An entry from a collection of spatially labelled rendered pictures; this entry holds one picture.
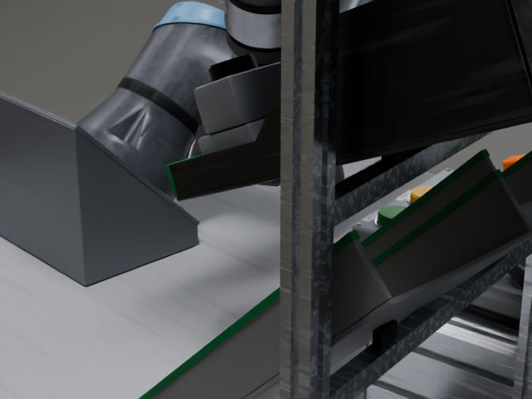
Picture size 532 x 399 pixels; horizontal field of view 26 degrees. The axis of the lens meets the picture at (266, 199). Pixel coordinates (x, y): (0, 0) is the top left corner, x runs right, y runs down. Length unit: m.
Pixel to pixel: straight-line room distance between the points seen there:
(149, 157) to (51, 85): 3.62
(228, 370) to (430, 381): 0.37
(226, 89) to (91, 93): 4.16
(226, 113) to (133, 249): 0.68
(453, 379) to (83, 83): 4.02
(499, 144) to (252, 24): 3.35
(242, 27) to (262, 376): 0.38
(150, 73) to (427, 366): 0.53
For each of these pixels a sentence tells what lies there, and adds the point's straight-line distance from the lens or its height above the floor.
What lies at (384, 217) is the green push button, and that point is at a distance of 1.23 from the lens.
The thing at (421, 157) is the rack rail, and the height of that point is 1.23.
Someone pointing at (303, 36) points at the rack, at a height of 1.33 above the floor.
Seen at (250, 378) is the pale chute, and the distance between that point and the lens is 0.71.
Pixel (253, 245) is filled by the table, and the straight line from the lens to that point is 1.42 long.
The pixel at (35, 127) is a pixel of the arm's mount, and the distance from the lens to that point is 1.33.
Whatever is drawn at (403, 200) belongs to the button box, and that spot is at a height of 0.96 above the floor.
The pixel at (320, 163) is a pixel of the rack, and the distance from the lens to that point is 0.57.
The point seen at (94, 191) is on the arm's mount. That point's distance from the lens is 1.30.
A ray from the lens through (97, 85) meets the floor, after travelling 4.93.
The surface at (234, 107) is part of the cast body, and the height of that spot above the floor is 1.25.
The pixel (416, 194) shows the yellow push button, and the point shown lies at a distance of 1.29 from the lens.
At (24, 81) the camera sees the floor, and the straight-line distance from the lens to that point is 5.04.
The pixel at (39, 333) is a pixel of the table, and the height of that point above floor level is 0.86.
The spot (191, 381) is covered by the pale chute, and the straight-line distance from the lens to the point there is 0.76.
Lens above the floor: 1.47
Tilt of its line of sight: 23 degrees down
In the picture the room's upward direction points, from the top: straight up
